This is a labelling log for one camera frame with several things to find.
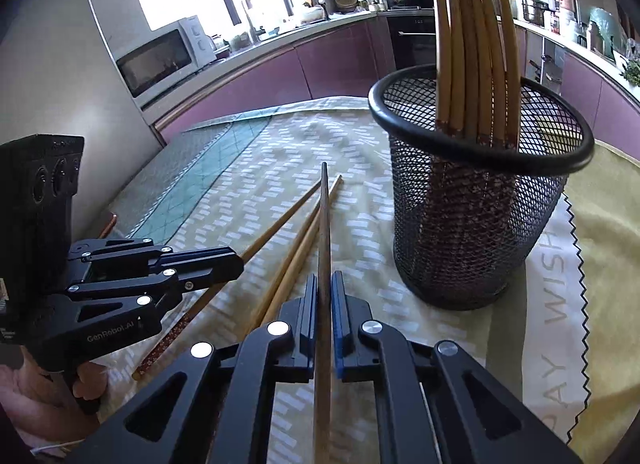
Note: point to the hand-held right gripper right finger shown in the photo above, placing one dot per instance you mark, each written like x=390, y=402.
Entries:
x=339, y=324

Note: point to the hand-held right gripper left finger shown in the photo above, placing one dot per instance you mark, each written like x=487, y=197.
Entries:
x=311, y=314

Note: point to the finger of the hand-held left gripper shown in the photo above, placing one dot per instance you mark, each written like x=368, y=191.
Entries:
x=215, y=261
x=197, y=285

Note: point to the single bamboo chopstick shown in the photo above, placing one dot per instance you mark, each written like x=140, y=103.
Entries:
x=280, y=226
x=324, y=224
x=299, y=249

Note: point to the black mesh utensil holder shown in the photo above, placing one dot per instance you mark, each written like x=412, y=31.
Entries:
x=450, y=224

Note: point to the bunch of wooden chopsticks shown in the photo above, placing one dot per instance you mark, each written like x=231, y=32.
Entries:
x=467, y=68

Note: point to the person's left hand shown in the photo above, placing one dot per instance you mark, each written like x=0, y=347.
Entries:
x=35, y=404

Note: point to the white microwave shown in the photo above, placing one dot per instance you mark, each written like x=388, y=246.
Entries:
x=155, y=61

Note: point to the patchwork patterned tablecloth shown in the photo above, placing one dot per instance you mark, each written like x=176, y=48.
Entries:
x=350, y=143

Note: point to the pink base cabinet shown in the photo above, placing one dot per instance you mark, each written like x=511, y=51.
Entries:
x=585, y=88
x=260, y=78

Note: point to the steel faucet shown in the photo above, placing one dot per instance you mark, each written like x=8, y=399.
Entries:
x=245, y=8

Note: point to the white casserole pot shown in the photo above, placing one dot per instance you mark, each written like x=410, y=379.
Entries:
x=312, y=14

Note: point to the yellow zigzag-edged cloth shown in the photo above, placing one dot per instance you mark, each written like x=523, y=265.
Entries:
x=610, y=269

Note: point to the woven basket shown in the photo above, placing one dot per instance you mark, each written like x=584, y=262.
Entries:
x=346, y=3

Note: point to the black integrated stove oven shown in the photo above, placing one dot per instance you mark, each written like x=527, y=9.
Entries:
x=407, y=38

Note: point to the steel steamer pot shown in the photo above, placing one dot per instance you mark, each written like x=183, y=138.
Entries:
x=532, y=11

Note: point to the bunch of green vegetables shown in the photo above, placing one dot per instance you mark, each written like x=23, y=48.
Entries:
x=632, y=74

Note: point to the pale green kitchen appliance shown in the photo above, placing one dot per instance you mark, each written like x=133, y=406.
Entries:
x=607, y=28

